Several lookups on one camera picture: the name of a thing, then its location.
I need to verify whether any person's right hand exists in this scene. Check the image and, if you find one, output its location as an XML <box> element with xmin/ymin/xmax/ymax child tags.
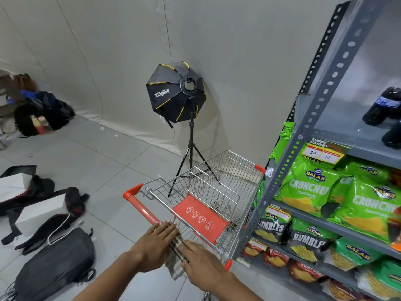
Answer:
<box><xmin>179</xmin><ymin>240</ymin><xmax>230</xmax><ymax>292</ymax></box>

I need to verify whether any person's left hand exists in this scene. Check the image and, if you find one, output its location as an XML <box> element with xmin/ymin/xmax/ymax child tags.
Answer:
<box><xmin>128</xmin><ymin>221</ymin><xmax>180</xmax><ymax>273</ymax></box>

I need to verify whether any grey checked cloth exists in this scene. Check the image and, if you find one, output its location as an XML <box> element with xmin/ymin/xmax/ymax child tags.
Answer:
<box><xmin>164</xmin><ymin>227</ymin><xmax>189</xmax><ymax>281</ymax></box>

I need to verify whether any person's right forearm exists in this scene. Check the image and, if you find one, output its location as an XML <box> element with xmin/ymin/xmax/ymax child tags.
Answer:
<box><xmin>190</xmin><ymin>273</ymin><xmax>264</xmax><ymax>301</ymax></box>

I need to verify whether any person's left forearm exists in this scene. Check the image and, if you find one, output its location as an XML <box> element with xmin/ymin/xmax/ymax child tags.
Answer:
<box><xmin>71</xmin><ymin>251</ymin><xmax>148</xmax><ymax>301</ymax></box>

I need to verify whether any red chip packet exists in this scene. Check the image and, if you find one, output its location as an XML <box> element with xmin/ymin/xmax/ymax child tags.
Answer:
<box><xmin>324</xmin><ymin>278</ymin><xmax>364</xmax><ymax>301</ymax></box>
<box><xmin>242</xmin><ymin>242</ymin><xmax>267</xmax><ymax>258</ymax></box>
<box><xmin>288</xmin><ymin>259</ymin><xmax>328</xmax><ymax>284</ymax></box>
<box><xmin>263</xmin><ymin>247</ymin><xmax>291</xmax><ymax>269</ymax></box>

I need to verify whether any yellow red price label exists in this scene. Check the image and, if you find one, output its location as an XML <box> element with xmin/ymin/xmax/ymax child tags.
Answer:
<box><xmin>302</xmin><ymin>138</ymin><xmax>346</xmax><ymax>165</ymax></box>
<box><xmin>248</xmin><ymin>237</ymin><xmax>269</xmax><ymax>252</ymax></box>
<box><xmin>266</xmin><ymin>205</ymin><xmax>292</xmax><ymax>222</ymax></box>

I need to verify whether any black tripod light stand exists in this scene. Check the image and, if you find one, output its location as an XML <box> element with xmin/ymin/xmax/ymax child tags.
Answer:
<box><xmin>167</xmin><ymin>94</ymin><xmax>222</xmax><ymax>198</ymax></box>

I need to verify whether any black green chip packet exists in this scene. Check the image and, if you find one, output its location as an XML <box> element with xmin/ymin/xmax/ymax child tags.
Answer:
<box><xmin>254</xmin><ymin>210</ymin><xmax>292</xmax><ymax>245</ymax></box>
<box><xmin>288</xmin><ymin>219</ymin><xmax>340</xmax><ymax>264</ymax></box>

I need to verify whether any black open bag red trim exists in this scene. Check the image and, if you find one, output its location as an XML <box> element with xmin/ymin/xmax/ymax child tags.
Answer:
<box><xmin>0</xmin><ymin>165</ymin><xmax>56</xmax><ymax>217</ymax></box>
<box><xmin>1</xmin><ymin>187</ymin><xmax>90</xmax><ymax>256</ymax></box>

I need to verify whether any black padded equipment bag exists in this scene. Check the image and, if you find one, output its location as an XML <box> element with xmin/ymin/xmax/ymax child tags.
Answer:
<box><xmin>6</xmin><ymin>228</ymin><xmax>96</xmax><ymax>301</ymax></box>

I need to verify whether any white cardboard box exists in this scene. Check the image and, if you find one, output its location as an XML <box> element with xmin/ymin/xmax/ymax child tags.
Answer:
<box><xmin>0</xmin><ymin>173</ymin><xmax>32</xmax><ymax>202</ymax></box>
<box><xmin>15</xmin><ymin>193</ymin><xmax>69</xmax><ymax>234</ymax></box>

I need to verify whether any black octagonal softbox light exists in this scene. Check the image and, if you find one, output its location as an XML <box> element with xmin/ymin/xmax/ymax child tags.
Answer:
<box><xmin>146</xmin><ymin>61</ymin><xmax>207</xmax><ymax>129</ymax></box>

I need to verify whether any row of light green chip packets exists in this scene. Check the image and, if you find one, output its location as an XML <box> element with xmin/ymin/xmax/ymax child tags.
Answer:
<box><xmin>253</xmin><ymin>122</ymin><xmax>401</xmax><ymax>252</ymax></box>

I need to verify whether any green yellow snack packet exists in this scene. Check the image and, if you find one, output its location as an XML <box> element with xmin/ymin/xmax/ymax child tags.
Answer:
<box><xmin>357</xmin><ymin>259</ymin><xmax>401</xmax><ymax>301</ymax></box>
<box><xmin>325</xmin><ymin>237</ymin><xmax>384</xmax><ymax>274</ymax></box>

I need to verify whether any pile of dark backpacks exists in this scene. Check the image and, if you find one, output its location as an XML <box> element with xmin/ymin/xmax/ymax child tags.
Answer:
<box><xmin>12</xmin><ymin>73</ymin><xmax>76</xmax><ymax>138</ymax></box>

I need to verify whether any grey slotted metal shelf rack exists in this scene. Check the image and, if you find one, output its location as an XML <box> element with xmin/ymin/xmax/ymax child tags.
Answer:
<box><xmin>231</xmin><ymin>0</ymin><xmax>401</xmax><ymax>301</ymax></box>

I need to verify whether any dark soda bottle blue label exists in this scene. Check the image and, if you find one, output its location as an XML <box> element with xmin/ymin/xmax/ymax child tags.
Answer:
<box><xmin>362</xmin><ymin>86</ymin><xmax>401</xmax><ymax>126</ymax></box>

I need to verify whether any metal shopping cart red handle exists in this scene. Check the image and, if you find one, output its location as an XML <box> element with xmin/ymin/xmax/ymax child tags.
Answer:
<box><xmin>122</xmin><ymin>150</ymin><xmax>266</xmax><ymax>272</ymax></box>

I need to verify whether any white cable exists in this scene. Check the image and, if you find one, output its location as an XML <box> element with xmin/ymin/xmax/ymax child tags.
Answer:
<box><xmin>46</xmin><ymin>212</ymin><xmax>72</xmax><ymax>246</ymax></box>

